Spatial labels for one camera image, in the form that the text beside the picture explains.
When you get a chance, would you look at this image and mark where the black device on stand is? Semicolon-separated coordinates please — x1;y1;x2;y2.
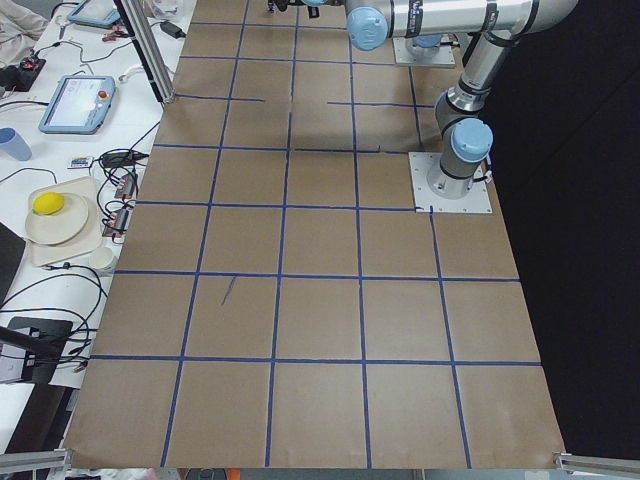
1;316;73;384

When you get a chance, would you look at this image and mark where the brown relay board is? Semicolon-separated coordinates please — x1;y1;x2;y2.
102;204;134;240
114;170;138;200

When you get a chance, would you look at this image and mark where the white paper cup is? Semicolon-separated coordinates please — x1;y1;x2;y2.
88;247;118;276

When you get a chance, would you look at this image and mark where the black power adapter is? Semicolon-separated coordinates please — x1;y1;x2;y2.
159;20;186;39

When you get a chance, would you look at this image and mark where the cream round plate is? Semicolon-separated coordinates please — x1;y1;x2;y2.
25;194;89;245

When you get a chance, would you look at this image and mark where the cream square tray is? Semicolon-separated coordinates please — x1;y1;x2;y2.
25;177;102;267

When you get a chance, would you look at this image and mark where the yellow lemon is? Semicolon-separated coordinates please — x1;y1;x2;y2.
32;192;65;215

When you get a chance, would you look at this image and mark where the near blue teach pendant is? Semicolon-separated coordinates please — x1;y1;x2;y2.
39;75;116;135

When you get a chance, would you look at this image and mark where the blue teach pendant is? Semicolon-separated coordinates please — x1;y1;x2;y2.
67;0;120;29
39;75;116;135

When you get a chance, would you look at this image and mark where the far blue teach pendant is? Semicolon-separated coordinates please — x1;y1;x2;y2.
67;0;120;29

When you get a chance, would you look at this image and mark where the light blue cup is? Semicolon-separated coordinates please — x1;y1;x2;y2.
0;127;32;161

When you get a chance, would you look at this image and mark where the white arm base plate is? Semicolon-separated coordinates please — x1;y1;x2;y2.
408;152;493;214

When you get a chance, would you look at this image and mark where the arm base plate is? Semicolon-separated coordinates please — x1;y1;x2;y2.
393;38;456;69

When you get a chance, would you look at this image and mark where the black cable bundle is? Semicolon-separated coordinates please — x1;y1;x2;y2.
0;262;111;374

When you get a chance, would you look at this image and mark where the aluminium frame post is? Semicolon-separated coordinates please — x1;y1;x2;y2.
114;0;175;104

